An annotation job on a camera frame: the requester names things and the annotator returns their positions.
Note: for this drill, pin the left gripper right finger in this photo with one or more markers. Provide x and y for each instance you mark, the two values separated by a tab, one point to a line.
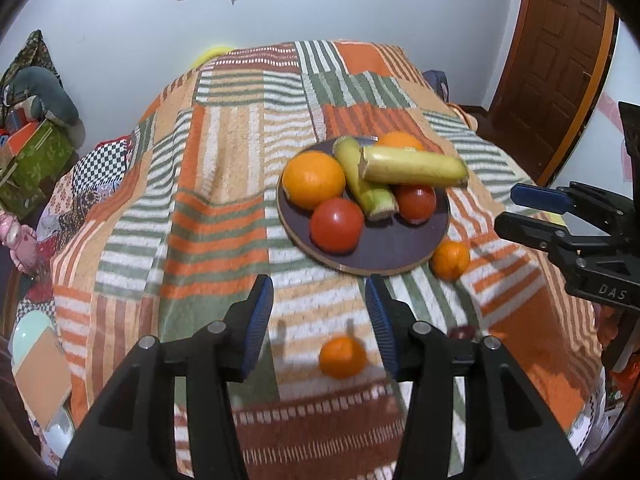
510	432

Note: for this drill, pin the camouflage pillow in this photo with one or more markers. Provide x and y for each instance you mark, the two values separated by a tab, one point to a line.
34	53

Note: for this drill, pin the medium plain orange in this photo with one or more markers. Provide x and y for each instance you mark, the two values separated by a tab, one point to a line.
312	177

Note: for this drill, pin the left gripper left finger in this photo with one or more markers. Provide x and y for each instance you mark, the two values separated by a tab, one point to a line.
129	431

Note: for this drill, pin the dark red grape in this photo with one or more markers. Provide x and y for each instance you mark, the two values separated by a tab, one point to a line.
463	332

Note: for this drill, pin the large orange with sticker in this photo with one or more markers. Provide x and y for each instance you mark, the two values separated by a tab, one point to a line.
400	139

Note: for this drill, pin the red tomato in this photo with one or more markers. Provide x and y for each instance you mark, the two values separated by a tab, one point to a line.
416	203
336	225

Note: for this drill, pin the striped patchwork bedspread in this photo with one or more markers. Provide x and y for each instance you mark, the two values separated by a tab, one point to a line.
195	220

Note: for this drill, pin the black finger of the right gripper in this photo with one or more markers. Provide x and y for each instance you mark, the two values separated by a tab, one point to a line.
570	197
565	250

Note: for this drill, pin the purple ceramic plate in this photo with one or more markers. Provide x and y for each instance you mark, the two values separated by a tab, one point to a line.
387	247

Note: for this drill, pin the blue bag by bed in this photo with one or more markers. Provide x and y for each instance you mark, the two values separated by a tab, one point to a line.
438	81

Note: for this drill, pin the brown wooden door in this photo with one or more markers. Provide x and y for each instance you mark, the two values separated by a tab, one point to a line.
556	65

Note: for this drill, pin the checkered cloth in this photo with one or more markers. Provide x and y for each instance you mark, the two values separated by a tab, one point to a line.
103	167

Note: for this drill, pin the small mandarin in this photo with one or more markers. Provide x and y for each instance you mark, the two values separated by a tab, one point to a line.
450	260
342	357

